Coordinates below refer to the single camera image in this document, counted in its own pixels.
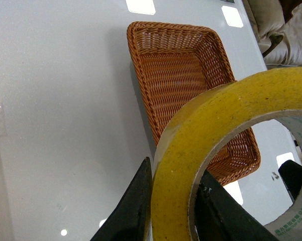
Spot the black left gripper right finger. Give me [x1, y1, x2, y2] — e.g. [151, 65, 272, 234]
[195, 160, 302, 240]

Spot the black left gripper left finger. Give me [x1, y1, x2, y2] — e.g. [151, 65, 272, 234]
[91, 157, 151, 241]

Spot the clear yellowish tape roll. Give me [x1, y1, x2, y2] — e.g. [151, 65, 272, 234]
[151, 67, 302, 240]

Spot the brown wicker basket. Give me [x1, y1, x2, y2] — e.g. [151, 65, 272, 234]
[127, 21, 261, 186]

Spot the beige cushion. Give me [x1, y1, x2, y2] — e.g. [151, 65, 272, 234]
[243, 1, 302, 68]

